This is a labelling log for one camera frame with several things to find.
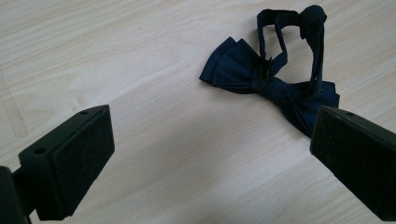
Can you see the navy blue bow tie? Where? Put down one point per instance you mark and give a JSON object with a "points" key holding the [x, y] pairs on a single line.
{"points": [[239, 70]]}

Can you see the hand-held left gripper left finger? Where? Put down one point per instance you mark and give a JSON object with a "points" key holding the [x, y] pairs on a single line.
{"points": [[67, 165]]}

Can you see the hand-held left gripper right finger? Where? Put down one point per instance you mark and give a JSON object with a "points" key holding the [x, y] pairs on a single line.
{"points": [[358, 155]]}

